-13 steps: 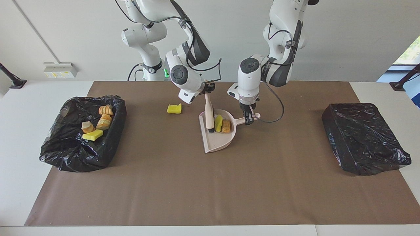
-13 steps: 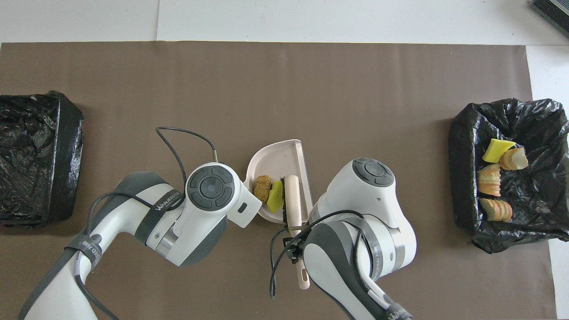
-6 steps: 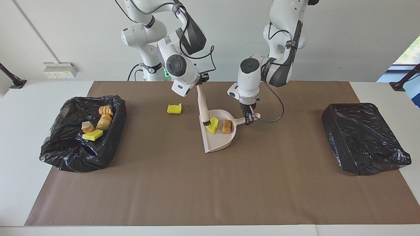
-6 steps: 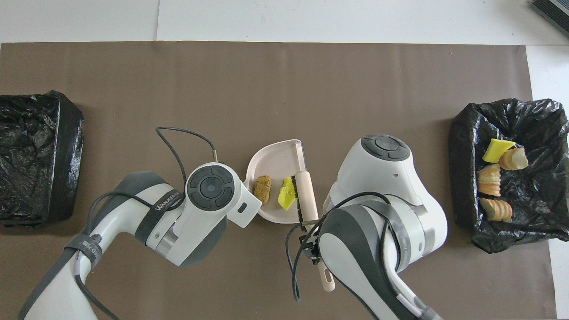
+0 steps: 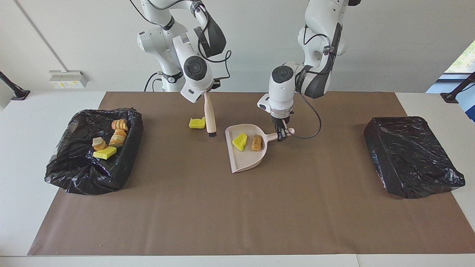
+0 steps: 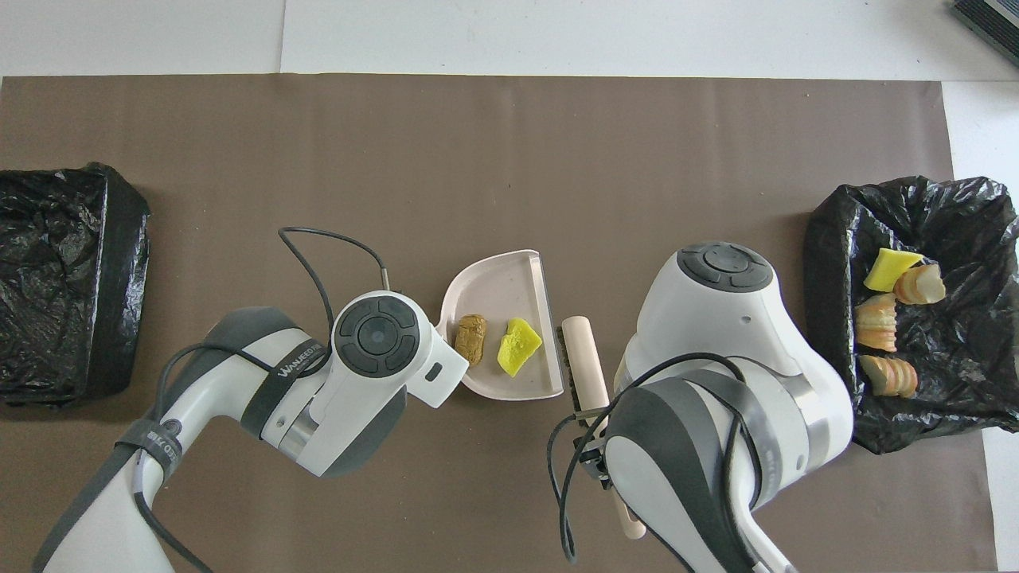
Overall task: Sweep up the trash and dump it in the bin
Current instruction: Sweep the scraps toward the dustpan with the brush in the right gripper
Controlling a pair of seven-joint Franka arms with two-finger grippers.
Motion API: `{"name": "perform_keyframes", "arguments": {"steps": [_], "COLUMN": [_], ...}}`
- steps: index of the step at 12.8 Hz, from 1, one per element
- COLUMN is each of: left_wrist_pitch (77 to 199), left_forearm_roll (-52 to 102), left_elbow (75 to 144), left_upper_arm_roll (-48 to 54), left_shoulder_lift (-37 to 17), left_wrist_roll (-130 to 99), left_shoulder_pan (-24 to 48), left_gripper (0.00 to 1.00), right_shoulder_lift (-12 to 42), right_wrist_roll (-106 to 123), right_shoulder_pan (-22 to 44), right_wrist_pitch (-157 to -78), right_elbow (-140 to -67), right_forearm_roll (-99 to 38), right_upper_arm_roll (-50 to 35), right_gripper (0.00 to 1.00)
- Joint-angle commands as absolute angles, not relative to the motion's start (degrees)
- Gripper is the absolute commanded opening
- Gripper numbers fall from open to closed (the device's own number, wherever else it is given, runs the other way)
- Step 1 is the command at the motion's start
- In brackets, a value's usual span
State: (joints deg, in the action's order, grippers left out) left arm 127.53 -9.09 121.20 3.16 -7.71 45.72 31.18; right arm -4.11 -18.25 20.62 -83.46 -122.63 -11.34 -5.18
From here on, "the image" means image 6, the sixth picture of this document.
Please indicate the beige plastic dustpan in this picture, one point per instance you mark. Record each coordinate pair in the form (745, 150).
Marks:
(509, 286)

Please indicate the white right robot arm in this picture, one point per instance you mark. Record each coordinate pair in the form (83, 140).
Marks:
(716, 318)

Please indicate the black bag wrapped box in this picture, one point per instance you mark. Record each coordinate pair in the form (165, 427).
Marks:
(72, 318)

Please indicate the pale bread piece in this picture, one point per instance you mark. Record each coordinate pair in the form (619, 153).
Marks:
(921, 285)

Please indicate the toy croissant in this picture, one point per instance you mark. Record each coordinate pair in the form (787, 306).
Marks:
(876, 322)
(890, 376)

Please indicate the brown bread roll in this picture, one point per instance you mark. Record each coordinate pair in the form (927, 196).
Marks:
(470, 338)

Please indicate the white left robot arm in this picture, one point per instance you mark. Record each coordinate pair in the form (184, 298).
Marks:
(374, 338)

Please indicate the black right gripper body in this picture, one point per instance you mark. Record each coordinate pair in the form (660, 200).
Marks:
(595, 461)

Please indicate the brown paper table mat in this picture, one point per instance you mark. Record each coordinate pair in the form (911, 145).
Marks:
(239, 159)

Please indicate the black bag lined bin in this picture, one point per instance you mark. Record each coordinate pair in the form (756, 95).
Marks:
(955, 223)

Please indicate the yellow sponge chunk green edge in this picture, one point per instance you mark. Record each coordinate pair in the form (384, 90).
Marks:
(890, 270)

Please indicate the dark ribbed device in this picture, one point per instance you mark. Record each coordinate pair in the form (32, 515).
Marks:
(995, 20)

